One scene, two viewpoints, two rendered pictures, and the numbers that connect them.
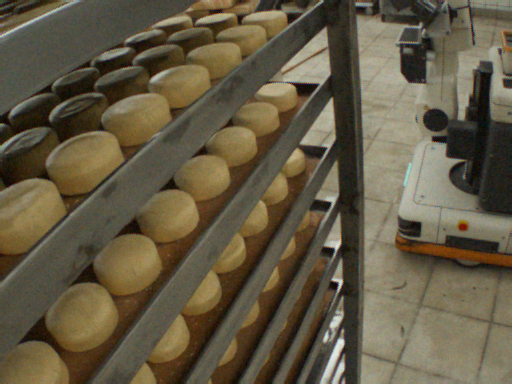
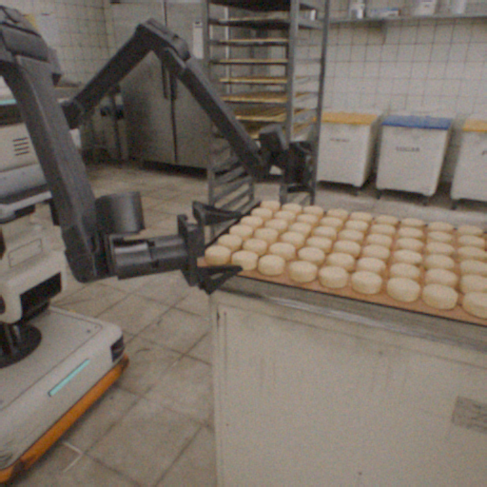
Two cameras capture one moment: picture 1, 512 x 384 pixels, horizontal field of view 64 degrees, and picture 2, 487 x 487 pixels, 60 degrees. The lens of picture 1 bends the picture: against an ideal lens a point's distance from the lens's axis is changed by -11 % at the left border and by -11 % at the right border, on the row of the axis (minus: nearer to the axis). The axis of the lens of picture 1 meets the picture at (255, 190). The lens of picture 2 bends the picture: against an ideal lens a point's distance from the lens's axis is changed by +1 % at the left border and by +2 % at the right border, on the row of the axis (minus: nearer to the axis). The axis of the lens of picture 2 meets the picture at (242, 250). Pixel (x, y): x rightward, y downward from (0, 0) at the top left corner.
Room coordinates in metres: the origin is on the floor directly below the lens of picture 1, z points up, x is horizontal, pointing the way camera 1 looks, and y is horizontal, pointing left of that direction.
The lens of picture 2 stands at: (2.84, -0.27, 1.27)
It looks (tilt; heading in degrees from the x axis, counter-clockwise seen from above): 25 degrees down; 172
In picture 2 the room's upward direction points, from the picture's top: straight up
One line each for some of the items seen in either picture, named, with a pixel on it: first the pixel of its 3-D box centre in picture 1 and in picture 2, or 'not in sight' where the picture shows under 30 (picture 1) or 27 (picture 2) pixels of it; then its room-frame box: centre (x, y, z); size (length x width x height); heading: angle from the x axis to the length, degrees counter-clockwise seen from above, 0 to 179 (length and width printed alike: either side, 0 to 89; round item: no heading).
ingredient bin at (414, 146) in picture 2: not in sight; (413, 157); (-0.89, 1.87, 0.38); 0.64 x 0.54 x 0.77; 143
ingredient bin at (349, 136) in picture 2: not in sight; (345, 150); (-1.27, 1.34, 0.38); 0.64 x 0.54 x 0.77; 145
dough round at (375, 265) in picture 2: not in sight; (370, 267); (2.20, 0.06, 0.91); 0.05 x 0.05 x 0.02
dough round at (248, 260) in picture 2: not in sight; (244, 260); (2.14, -0.17, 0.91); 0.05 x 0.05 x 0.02
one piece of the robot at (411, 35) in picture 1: (419, 46); (23, 207); (1.62, -0.74, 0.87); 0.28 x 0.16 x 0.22; 149
